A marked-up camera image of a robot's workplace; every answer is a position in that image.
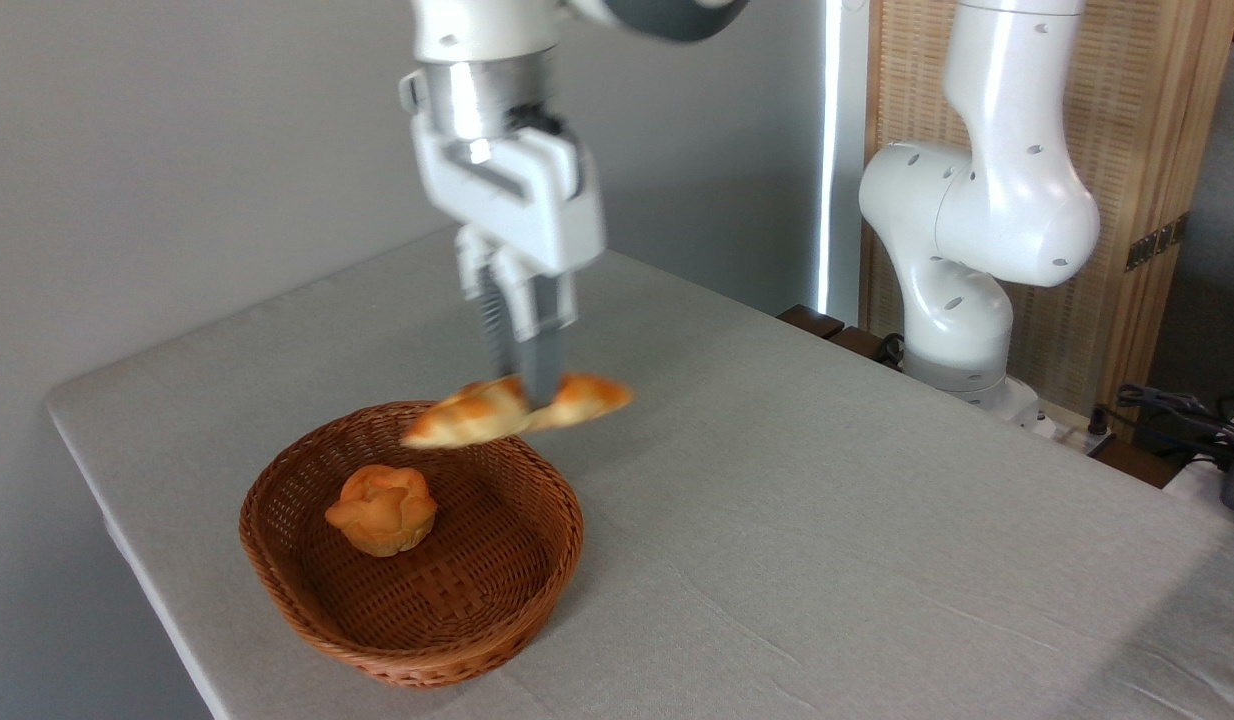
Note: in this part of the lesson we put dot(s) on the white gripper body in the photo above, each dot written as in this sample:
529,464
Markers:
522,200

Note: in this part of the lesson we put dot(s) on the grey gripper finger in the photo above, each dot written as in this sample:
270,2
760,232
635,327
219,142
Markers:
489,310
545,340

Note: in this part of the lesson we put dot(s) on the long braided bread loaf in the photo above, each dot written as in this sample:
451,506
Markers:
477,415

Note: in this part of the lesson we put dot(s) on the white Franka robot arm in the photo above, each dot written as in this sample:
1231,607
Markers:
997,220

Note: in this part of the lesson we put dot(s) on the round knotted bread roll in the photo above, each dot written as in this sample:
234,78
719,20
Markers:
382,510

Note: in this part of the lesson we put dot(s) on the brown wicker basket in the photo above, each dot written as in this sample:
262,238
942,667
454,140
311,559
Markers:
457,610

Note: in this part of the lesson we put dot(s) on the dark brown wooden block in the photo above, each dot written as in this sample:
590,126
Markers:
857,343
809,320

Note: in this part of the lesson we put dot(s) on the grey tablecloth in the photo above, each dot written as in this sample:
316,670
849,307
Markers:
827,560

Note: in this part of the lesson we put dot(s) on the metal screen hinge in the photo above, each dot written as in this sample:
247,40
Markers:
1157,242

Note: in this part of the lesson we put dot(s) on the wooden lattice folding screen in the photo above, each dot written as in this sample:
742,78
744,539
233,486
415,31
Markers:
1147,120

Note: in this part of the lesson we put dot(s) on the white vertical frame strip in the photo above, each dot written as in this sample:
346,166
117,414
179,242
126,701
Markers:
839,150

